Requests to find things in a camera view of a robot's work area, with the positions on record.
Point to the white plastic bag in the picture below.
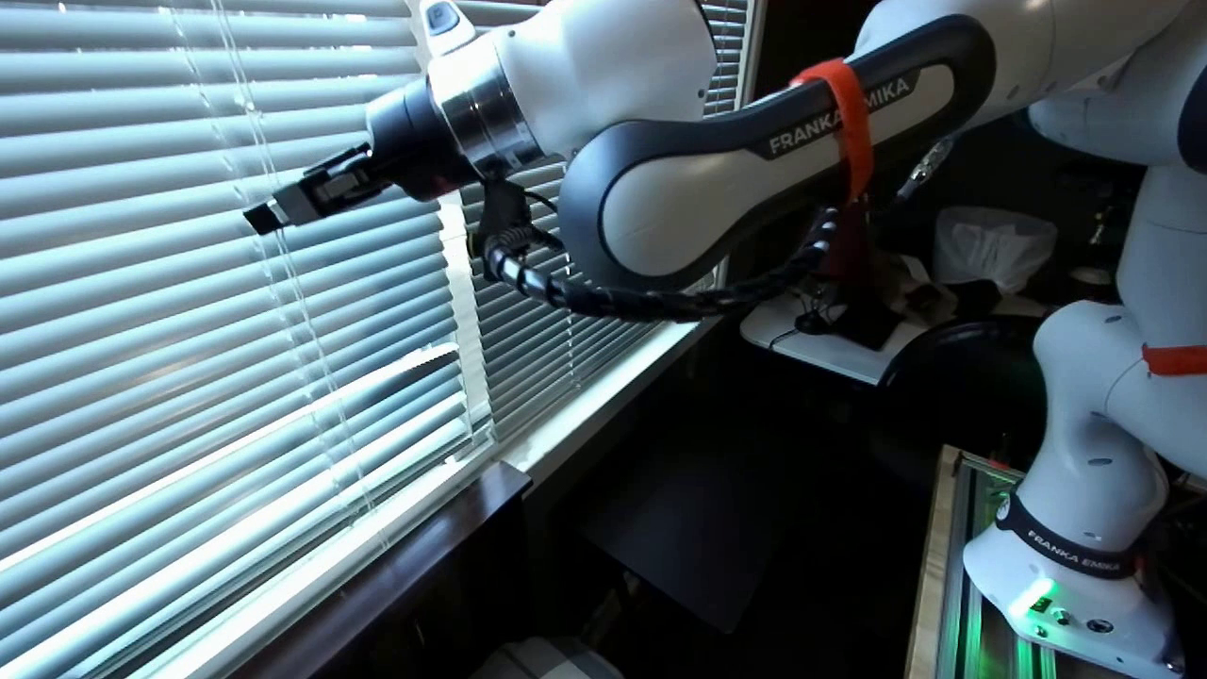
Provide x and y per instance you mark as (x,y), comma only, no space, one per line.
(990,245)

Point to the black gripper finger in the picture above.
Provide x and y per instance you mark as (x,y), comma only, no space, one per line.
(270,207)

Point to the white window blinds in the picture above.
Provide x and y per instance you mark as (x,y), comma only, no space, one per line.
(188,403)

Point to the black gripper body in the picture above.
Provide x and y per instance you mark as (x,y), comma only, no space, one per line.
(409,143)

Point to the white window sill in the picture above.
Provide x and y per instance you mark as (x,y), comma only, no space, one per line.
(547,387)

